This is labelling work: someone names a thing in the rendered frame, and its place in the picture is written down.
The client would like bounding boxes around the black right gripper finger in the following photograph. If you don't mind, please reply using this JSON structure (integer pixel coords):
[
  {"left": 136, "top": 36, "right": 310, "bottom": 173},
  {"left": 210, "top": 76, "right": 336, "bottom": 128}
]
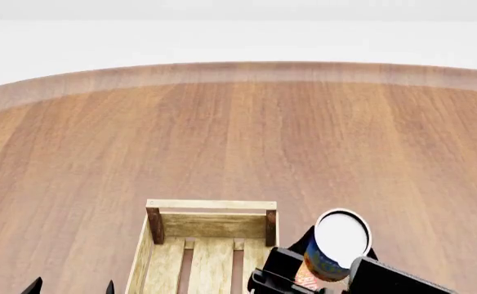
[
  {"left": 345, "top": 247, "right": 459, "bottom": 294},
  {"left": 261, "top": 225, "right": 316, "bottom": 283}
]

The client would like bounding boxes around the can with white lid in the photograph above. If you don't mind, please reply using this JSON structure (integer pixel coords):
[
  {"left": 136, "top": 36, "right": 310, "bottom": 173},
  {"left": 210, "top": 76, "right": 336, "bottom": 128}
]
[{"left": 293, "top": 208, "right": 372, "bottom": 292}]

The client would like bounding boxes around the light wooden slatted crate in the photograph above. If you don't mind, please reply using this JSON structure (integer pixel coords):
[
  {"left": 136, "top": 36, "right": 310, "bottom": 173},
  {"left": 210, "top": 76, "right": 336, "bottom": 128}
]
[{"left": 124, "top": 198, "right": 280, "bottom": 294}]

